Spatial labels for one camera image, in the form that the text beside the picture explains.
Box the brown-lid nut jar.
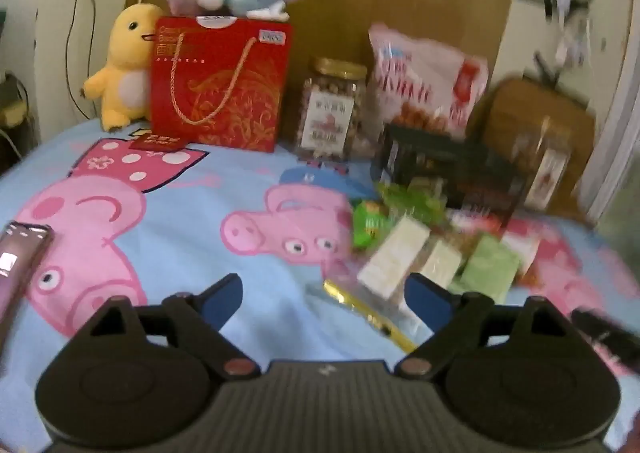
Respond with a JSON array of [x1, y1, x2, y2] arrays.
[[510, 126, 574, 212]]

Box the red envelope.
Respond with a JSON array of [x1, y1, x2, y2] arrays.
[[129, 132, 189, 152]]

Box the smartphone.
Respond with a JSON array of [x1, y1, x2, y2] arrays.
[[0, 222, 55, 350]]

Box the small white snack packet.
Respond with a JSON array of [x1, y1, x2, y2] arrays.
[[422, 238, 464, 292]]

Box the white and red snack bag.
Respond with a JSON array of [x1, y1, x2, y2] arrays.
[[367, 23, 489, 140]]

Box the red gift bag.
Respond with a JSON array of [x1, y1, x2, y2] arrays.
[[150, 16, 294, 154]]

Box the light green snack packet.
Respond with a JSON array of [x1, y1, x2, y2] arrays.
[[460, 235, 521, 304]]

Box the gold-lid nut jar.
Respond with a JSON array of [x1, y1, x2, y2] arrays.
[[295, 57, 369, 162]]

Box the gold-edged clear bag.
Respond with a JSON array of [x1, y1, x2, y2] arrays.
[[322, 278, 419, 354]]

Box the pale green clear snack packets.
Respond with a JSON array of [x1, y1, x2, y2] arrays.
[[377, 180, 449, 222]]

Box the black basket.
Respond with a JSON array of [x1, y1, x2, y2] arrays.
[[372, 123, 532, 230]]

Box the yellow duck plush toy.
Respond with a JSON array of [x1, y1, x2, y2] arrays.
[[82, 3, 164, 132]]

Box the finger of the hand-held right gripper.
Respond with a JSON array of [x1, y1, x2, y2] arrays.
[[571, 309, 640, 370]]

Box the pink snack packet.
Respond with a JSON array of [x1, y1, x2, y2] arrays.
[[450, 212, 502, 235]]

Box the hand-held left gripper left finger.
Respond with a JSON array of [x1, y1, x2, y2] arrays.
[[75, 273, 262, 381]]

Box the dark wall cable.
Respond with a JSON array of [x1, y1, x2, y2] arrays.
[[66, 0, 101, 120]]

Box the bright green snack packet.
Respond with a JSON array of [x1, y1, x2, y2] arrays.
[[352, 200, 397, 250]]

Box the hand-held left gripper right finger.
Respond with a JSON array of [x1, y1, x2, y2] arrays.
[[397, 273, 567, 381]]

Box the printed blanket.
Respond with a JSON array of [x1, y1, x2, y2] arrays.
[[0, 118, 640, 453]]

